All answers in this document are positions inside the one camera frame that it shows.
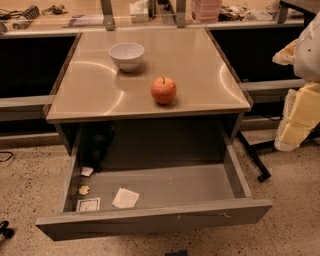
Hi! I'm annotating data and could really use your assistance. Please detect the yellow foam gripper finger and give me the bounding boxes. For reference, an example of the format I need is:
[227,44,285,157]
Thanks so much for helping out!
[274,83,320,151]
[272,39,297,65]

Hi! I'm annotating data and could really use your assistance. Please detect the red apple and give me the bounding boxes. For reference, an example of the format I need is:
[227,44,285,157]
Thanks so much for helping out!
[151,76,177,105]

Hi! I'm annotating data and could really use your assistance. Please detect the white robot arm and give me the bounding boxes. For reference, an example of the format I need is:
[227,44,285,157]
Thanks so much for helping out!
[272,13,320,151]

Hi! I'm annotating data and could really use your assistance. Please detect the grey cabinet with counter top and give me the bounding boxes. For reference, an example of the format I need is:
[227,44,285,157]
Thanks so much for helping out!
[47,28,250,166]

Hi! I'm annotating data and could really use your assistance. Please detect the grey open drawer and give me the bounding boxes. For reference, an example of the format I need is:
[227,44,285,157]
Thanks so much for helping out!
[36,125,272,241]

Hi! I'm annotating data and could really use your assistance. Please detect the black table leg with caster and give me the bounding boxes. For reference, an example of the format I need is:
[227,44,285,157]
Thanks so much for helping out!
[237,131,271,183]

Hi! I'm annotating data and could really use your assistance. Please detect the pink stacked containers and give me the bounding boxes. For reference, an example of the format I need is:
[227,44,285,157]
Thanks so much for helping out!
[190,0,221,23]

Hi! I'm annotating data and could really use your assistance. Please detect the white tissue box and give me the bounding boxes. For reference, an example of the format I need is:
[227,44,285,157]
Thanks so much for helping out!
[129,0,149,23]

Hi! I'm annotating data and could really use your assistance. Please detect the white ceramic bowl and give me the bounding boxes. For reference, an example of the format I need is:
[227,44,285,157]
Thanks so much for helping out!
[109,43,145,72]

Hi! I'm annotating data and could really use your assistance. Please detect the white folded paper sheet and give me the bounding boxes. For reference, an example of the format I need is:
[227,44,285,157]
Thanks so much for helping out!
[112,188,139,209]

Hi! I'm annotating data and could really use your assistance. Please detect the small white paper scrap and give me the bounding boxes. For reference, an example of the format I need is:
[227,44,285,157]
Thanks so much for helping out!
[81,167,94,177]

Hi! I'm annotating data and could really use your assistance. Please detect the small tan scrap piece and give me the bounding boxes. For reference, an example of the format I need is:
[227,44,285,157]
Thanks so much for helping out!
[78,185,90,196]

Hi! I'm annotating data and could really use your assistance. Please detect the framed square card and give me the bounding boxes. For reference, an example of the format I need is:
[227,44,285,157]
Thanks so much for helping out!
[76,198,100,212]

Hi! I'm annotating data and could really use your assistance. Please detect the black object on floor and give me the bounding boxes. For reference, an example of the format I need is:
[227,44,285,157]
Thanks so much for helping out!
[0,221,14,238]

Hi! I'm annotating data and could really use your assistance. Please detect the black coiled cable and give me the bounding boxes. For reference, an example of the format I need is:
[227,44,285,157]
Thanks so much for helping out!
[21,5,41,21]

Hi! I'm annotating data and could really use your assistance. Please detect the black floor cable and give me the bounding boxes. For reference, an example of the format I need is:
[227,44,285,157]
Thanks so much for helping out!
[0,150,15,163]

